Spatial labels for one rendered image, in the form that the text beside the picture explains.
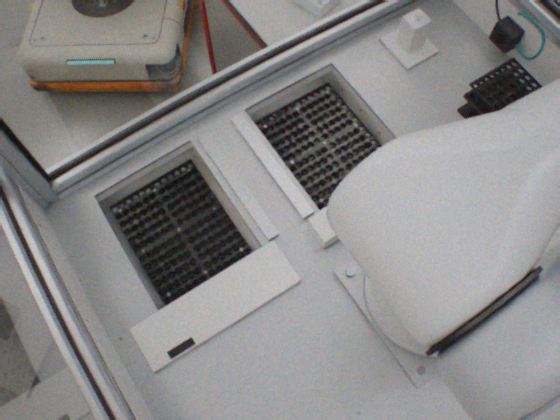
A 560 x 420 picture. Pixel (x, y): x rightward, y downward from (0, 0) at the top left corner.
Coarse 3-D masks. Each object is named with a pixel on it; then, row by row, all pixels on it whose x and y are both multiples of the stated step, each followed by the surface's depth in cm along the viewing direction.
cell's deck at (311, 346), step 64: (448, 0) 112; (320, 64) 105; (384, 64) 105; (448, 64) 106; (192, 128) 100; (256, 128) 100; (384, 128) 101; (256, 192) 95; (128, 256) 93; (320, 256) 90; (128, 320) 86; (256, 320) 86; (320, 320) 86; (192, 384) 82; (256, 384) 82; (320, 384) 82; (384, 384) 82
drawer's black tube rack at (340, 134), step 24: (336, 96) 108; (288, 120) 106; (312, 120) 106; (336, 120) 109; (360, 120) 106; (288, 144) 104; (312, 144) 104; (336, 144) 104; (360, 144) 104; (312, 168) 105; (336, 168) 102; (312, 192) 100
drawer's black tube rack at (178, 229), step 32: (160, 192) 104; (192, 192) 100; (128, 224) 98; (160, 224) 101; (192, 224) 97; (224, 224) 97; (160, 256) 96; (192, 256) 95; (224, 256) 98; (160, 288) 93; (192, 288) 96
